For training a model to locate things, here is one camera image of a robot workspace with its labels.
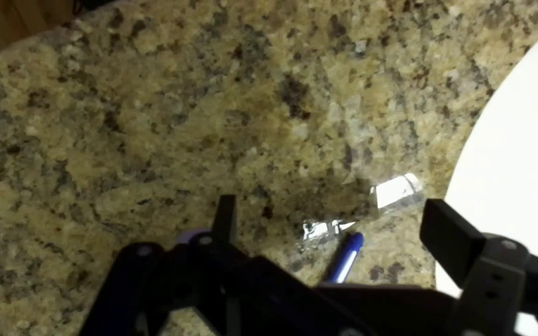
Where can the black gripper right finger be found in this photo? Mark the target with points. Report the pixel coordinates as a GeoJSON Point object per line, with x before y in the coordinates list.
{"type": "Point", "coordinates": [500, 281]}

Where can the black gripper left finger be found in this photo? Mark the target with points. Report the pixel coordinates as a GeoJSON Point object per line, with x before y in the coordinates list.
{"type": "Point", "coordinates": [132, 292]}

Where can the blue and clear toothbrush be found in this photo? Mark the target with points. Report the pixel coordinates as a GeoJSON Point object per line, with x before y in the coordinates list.
{"type": "Point", "coordinates": [347, 256]}

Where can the white oval sink basin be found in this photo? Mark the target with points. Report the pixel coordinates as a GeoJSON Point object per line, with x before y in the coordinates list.
{"type": "Point", "coordinates": [524, 156]}

